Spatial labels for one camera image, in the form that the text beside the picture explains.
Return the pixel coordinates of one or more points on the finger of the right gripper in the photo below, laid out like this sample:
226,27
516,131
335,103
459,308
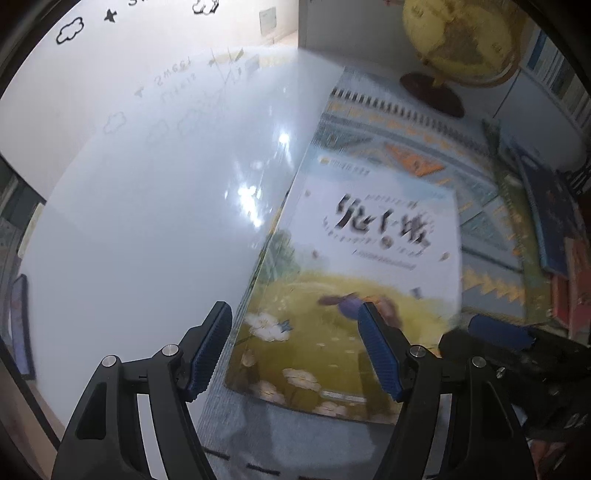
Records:
500,334

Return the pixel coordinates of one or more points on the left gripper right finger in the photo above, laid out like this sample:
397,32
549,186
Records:
484,439

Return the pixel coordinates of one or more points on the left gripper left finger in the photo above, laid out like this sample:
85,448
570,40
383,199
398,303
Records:
103,438

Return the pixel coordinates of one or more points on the green insect book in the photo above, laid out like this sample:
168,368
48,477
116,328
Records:
536,283

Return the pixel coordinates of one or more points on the dark blue eagle book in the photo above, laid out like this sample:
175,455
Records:
553,217

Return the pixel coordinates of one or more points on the white yellow rabbit book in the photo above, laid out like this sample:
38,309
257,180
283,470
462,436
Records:
351,232

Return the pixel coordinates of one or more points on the row of shelf books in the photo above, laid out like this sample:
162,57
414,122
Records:
548,67

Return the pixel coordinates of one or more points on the red book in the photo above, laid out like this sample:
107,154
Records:
571,294

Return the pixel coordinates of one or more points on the patterned blue orange mat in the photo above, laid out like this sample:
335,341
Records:
366,118

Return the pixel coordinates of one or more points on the blue framed picture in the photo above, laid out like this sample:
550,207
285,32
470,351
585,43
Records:
19,326

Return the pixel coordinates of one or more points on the yellow globe on stand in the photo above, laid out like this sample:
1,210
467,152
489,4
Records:
473,43

